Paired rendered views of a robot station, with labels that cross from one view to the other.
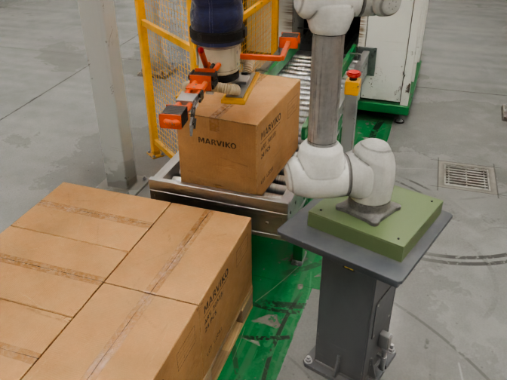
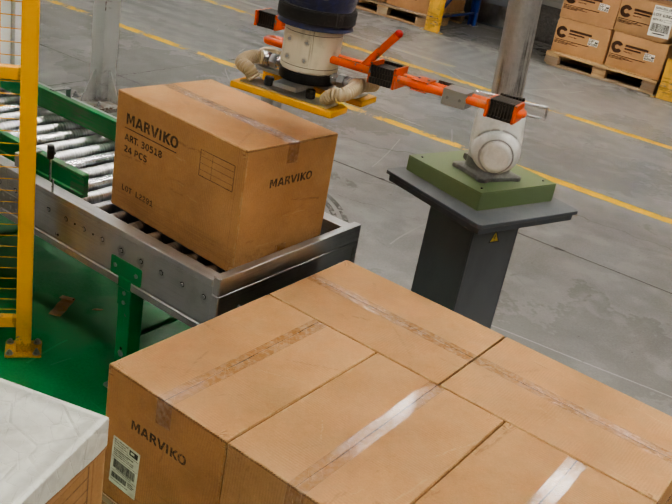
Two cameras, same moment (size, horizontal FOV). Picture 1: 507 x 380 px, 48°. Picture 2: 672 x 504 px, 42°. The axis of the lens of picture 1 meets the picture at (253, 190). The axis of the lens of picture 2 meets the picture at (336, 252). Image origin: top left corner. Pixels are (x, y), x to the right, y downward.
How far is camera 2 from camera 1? 3.00 m
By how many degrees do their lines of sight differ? 66
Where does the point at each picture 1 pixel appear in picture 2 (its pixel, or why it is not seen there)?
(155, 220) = (308, 316)
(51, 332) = (532, 441)
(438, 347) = not seen: hidden behind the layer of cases
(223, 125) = (304, 148)
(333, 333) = not seen: hidden behind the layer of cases
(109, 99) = not seen: outside the picture
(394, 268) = (558, 205)
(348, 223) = (511, 187)
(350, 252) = (531, 211)
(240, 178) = (307, 219)
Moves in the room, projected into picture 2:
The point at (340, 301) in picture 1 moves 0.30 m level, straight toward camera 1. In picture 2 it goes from (478, 285) to (557, 316)
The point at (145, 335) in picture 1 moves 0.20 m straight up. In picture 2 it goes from (550, 378) to (570, 316)
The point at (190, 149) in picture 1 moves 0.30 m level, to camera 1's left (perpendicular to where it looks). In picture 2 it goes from (256, 205) to (213, 240)
